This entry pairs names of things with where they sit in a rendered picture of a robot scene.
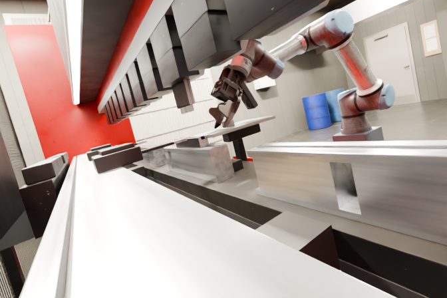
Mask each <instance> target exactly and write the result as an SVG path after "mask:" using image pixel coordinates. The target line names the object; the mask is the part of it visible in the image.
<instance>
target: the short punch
mask: <svg viewBox="0 0 447 298"><path fill-rule="evenodd" d="M172 90H173V93H174V98H175V101H176V106H177V109H180V111H181V114H185V113H188V112H192V111H194V105H193V104H195V99H194V95H193V92H192V87H191V84H190V80H189V79H185V80H182V81H180V82H179V83H177V84H175V85H174V86H172Z"/></svg>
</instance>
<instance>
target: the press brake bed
mask: <svg viewBox="0 0 447 298"><path fill-rule="evenodd" d="M146 177H147V179H149V180H151V181H153V182H155V183H157V184H160V185H161V186H164V187H165V188H168V189H169V190H172V191H174V192H176V193H178V194H180V195H182V196H184V197H186V198H189V199H191V200H193V201H195V202H197V203H199V204H201V205H203V206H205V207H207V208H209V209H211V210H213V211H215V212H218V213H220V214H222V215H224V216H226V217H228V218H231V219H233V220H235V221H237V222H239V223H241V224H243V225H246V226H247V227H250V228H251V229H254V230H256V229H257V228H259V227H261V226H262V225H260V224H258V223H255V222H253V221H251V220H249V219H246V218H244V217H242V216H239V215H237V214H235V213H233V212H230V211H228V210H225V209H223V208H221V207H219V206H216V205H214V204H211V203H209V202H207V201H205V200H202V199H200V198H197V197H195V196H193V195H191V194H189V193H186V192H184V191H181V190H179V189H177V188H175V187H172V186H170V185H167V184H165V183H163V182H161V181H159V180H156V179H154V178H151V177H150V176H146ZM339 263H340V267H341V271H342V272H343V273H346V274H348V275H350V276H352V277H354V278H356V279H358V280H360V281H363V282H365V283H367V284H369V285H371V286H373V287H375V288H377V289H380V290H381V291H384V292H385V293H388V294H389V295H392V296H394V297H396V298H429V297H427V296H425V295H422V294H420V293H417V292H415V291H413V290H411V289H408V288H406V287H403V286H401V285H399V284H397V283H394V282H392V281H390V280H387V279H385V278H383V277H381V276H378V275H376V274H374V273H371V272H369V271H367V270H365V269H362V268H360V267H357V266H356V265H353V264H351V263H348V262H346V261H343V260H342V259H339Z"/></svg>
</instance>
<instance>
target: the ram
mask: <svg viewBox="0 0 447 298"><path fill-rule="evenodd" d="M173 1H174V0H134V1H133V4H132V6H131V9H130V12H129V14H128V17H127V19H126V22H125V24H124V27H123V30H122V32H121V35H120V38H119V40H118V43H117V45H116V48H115V50H114V53H113V56H112V58H111V61H110V64H109V66H108V69H107V71H106V74H105V76H104V79H103V82H102V84H101V87H100V90H99V92H98V95H97V97H96V100H95V102H96V106H97V109H98V113H99V114H100V113H104V108H103V107H104V105H105V104H106V103H107V101H108V99H109V98H110V97H111V96H112V93H113V92H114V91H115V90H116V87H117V86H118V84H119V83H121V82H120V81H121V80H122V78H123V77H124V75H125V74H128V73H127V71H128V69H129V68H130V66H131V65H132V63H133V62H134V61H137V58H136V57H137V56H138V54H139V53H140V51H141V50H142V48H143V46H144V45H145V44H146V43H151V40H150V36H151V34H152V33H153V32H154V30H155V28H156V27H157V26H158V24H159V22H160V21H161V20H162V18H163V16H164V15H174V14H173V11H172V6H171V4H172V3H173Z"/></svg>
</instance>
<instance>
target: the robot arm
mask: <svg viewBox="0 0 447 298"><path fill-rule="evenodd" d="M353 29H354V23H353V18H352V17H351V15H350V14H349V13H348V12H346V11H345V10H343V9H336V10H334V11H332V12H329V13H327V14H326V15H325V16H323V17H321V18H320V19H317V20H316V21H314V22H312V23H311V24H309V25H307V26H306V27H305V28H304V29H302V30H301V31H299V32H298V33H297V34H296V35H293V36H292V38H291V40H289V41H287V42H286V43H284V44H282V45H280V46H279V47H277V48H275V49H273V50H272V51H267V50H266V49H264V48H263V47H262V46H261V42H262V39H251V40H248V44H247V48H246V50H245V52H244V53H242V54H240V55H238V56H236V57H234V58H233V59H232V60H231V63H230V64H228V65H227V66H225V67H224V68H223V71H222V73H221V75H220V77H219V80H218V81H217V82H216V83H215V85H214V87H213V89H212V92H211V94H210V95H211V96H213V97H214V98H217V99H218V100H221V101H223V102H221V103H219V104H218V106H217V107H216V108H212V107H211V108H210V109H209V110H208V112H209V113H210V114H211V115H212V116H213V117H214V118H215V120H216V123H215V126H214V128H215V129H216V128H217V127H219V126H221V123H222V121H223V119H224V117H226V120H225V122H224V125H223V128H225V127H226V126H227V125H229V123H230V122H231V120H232V119H233V117H234V115H235V113H236V112H237V110H238V108H239V105H240V103H241V100H242V101H243V103H244V105H245V106H246V108H247V109H248V110H250V109H254V108H256V107H257V106H258V103H257V102H256V100H255V99H254V97H253V95H252V93H251V92H250V90H249V89H248V87H247V85H246V83H251V82H253V81H255V80H257V79H260V78H263V77H265V76H268V78H270V79H272V80H275V79H277V78H278V77H280V75H281V74H282V72H283V70H284V67H285V66H284V64H283V63H284V62H286V61H288V60H289V59H291V58H292V57H294V56H295V55H301V54H303V53H305V52H307V51H310V50H312V49H315V48H317V47H321V46H323V45H325V46H326V48H327V49H328V50H329V51H333V52H334V53H335V54H336V56H337V58H338V59H339V61H340V62H341V64H342V65H343V67H344V68H345V70H346V71H347V73H348V74H349V76H350V77H351V79H352V80H353V82H354V84H355V85H356V87H357V88H353V89H350V90H347V91H345V92H342V93H339V94H338V103H339V108H340V111H341V118H342V122H341V134H360V133H363V132H368V131H370V130H372V125H371V123H370V122H369V120H368V118H367V117H366V114H365V112H366V111H373V110H384V109H388V108H390V107H391V106H392V105H393V104H394V100H395V91H394V87H393V86H392V85H391V84H384V83H383V81H382V80H381V79H379V78H376V77H375V76H374V74H373V72H372V71H371V69H370V68H369V66H368V65H367V63H366V61H365V60H364V58H363V56H362V55H361V53H360V51H359V50H358V48H357V46H356V45H355V43H354V42H353V40H352V36H353ZM214 88H215V89H214Z"/></svg>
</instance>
